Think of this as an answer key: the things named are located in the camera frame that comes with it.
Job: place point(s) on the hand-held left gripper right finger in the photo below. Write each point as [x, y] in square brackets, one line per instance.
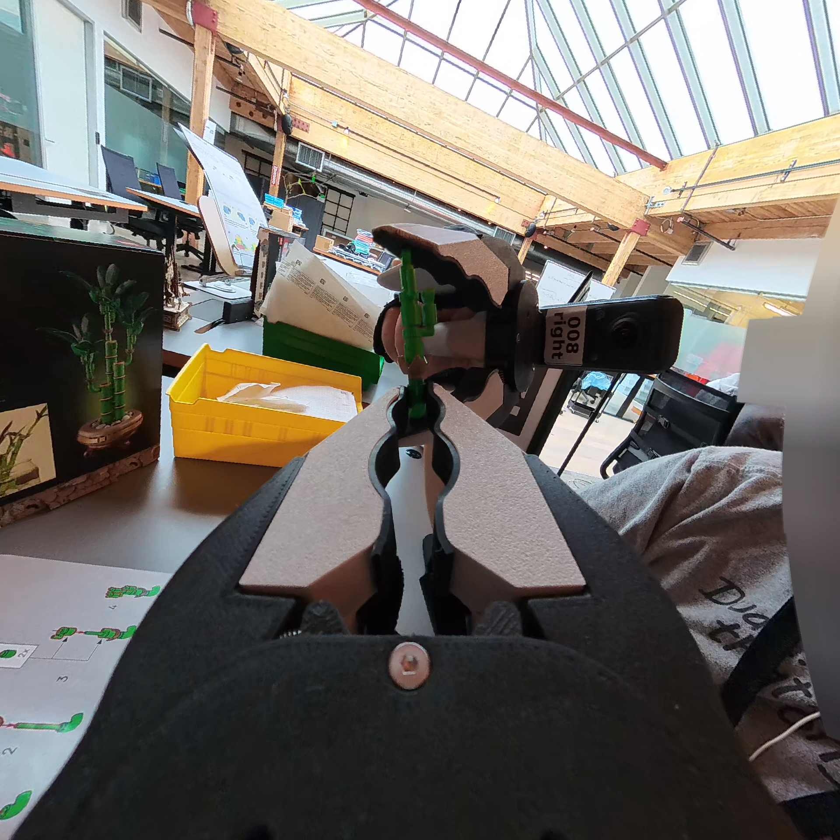
[505, 518]

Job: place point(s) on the black mesh office chair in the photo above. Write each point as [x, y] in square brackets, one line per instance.
[682, 413]

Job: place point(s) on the white crumpled bag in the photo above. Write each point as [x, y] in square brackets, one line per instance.
[289, 397]

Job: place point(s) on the lego instruction booklet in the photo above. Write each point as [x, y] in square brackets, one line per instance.
[59, 676]

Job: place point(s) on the person's grey sweatshirt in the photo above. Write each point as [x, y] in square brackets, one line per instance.
[689, 525]

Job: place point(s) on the green plastic bin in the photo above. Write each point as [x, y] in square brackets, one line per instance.
[315, 354]

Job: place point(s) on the white desk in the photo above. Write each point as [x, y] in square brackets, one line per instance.
[59, 187]

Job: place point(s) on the yellow plastic bin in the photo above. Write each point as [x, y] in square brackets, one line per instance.
[249, 433]

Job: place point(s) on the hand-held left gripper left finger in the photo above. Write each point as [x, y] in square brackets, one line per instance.
[321, 518]

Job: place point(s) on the person's right hand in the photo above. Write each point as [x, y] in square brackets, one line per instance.
[459, 334]

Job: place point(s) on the blurred white panel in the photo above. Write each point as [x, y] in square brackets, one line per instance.
[810, 426]

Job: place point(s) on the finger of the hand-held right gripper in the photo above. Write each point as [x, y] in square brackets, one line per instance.
[453, 295]
[426, 246]

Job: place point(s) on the green lego bamboo stem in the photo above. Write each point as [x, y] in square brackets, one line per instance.
[415, 315]

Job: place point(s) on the wooden clipboard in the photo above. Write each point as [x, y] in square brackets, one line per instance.
[215, 236]

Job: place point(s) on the black lego set box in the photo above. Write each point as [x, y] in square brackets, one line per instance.
[79, 367]

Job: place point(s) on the folded white paper sheets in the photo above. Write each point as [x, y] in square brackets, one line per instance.
[315, 295]

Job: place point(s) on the printed instruction sheet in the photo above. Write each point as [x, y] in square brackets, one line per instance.
[229, 190]

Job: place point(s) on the small brown wooden model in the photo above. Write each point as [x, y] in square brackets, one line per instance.
[176, 295]

